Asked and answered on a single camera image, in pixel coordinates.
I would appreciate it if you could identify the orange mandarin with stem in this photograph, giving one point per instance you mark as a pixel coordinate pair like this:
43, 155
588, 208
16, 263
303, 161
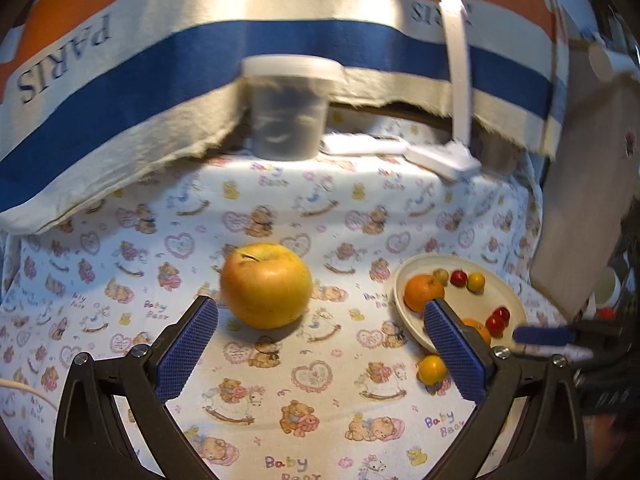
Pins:
480, 328

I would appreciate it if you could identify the white clip spotlight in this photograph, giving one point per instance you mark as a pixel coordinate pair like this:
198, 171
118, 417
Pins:
609, 65

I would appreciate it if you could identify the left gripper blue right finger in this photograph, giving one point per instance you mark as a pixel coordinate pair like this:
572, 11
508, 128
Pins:
549, 440

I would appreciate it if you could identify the large yellow apple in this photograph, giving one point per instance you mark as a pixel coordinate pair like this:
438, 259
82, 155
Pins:
265, 285

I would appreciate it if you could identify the small yellow tomato by plate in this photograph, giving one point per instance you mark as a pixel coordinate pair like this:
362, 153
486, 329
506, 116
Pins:
431, 370

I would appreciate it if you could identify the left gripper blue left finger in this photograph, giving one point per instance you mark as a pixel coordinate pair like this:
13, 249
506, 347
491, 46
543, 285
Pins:
90, 439

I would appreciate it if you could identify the dark red cherry tomato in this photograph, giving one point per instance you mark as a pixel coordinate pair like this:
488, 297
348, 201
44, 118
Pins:
503, 313
458, 278

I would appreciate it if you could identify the small olive green fruit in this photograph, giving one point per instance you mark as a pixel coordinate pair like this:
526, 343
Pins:
442, 276

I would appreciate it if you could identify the yellow tomato front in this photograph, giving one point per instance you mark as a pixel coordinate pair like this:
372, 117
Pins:
476, 283

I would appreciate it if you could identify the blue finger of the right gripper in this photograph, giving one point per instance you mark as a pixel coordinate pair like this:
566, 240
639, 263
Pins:
544, 336

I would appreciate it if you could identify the white power strip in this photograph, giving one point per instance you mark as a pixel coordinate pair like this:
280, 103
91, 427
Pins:
361, 144

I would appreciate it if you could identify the translucent plastic container with lid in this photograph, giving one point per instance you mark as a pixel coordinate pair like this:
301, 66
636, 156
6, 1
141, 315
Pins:
289, 102

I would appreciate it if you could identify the round wooden board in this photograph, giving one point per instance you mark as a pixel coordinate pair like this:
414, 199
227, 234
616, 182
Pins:
588, 186

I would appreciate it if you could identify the striped Paris towel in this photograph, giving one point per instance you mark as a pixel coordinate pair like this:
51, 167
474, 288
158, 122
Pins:
95, 94

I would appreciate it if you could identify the white mug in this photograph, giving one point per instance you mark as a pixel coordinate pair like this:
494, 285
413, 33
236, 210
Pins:
606, 293

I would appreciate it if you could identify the baby bear patterned cloth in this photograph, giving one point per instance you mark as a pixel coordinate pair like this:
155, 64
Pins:
311, 374

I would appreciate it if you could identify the white desk lamp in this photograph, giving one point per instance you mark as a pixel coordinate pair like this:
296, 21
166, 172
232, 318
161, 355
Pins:
453, 161

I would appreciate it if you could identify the cream round plate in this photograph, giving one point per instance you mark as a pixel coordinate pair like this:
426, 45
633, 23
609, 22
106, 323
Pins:
464, 303

